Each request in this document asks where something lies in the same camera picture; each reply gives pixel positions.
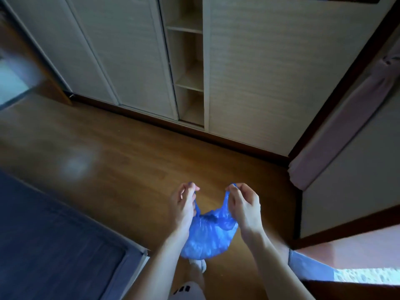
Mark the person's left thumb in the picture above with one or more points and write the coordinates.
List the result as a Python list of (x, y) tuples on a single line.
[(193, 198)]

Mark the dark wooden baseboard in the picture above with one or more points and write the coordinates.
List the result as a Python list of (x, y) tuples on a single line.
[(187, 129)]

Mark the person's leg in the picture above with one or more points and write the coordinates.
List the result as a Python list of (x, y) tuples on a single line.
[(196, 278)]

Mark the dark blue bed mattress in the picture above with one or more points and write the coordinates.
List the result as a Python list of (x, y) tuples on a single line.
[(53, 243)]

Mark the white slipper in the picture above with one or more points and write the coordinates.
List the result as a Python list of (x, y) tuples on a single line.
[(200, 264)]

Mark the narrow beige wardrobe door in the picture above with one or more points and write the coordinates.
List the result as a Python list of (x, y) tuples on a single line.
[(72, 43)]

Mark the blue plastic bag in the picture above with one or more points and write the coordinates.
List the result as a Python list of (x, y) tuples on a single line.
[(207, 234)]

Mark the person's left hand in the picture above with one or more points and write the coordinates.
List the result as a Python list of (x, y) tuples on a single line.
[(180, 212)]

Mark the person's right forearm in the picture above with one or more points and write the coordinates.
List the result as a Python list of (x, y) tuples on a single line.
[(272, 265)]

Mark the open beige wardrobe shelf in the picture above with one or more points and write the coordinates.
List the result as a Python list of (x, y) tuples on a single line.
[(187, 74)]

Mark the dark wooden window frame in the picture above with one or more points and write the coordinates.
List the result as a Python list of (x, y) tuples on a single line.
[(347, 229)]

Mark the pale pink curtain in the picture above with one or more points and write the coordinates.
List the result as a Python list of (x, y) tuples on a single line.
[(343, 121)]

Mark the person's left forearm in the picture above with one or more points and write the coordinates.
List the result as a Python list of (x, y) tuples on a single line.
[(156, 271)]

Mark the white shorts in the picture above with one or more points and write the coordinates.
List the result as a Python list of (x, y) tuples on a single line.
[(187, 292)]

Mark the wide beige wardrobe door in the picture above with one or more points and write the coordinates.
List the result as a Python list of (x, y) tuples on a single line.
[(275, 68)]

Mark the beige sliding wardrobe door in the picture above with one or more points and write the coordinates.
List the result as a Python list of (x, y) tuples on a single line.
[(131, 53)]

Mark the person's right hand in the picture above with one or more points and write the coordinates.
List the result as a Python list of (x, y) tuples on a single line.
[(247, 215)]

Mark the patterned light cloth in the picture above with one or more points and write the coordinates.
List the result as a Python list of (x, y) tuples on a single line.
[(368, 276)]

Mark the person's right thumb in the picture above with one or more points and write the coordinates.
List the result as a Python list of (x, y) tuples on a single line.
[(232, 198)]

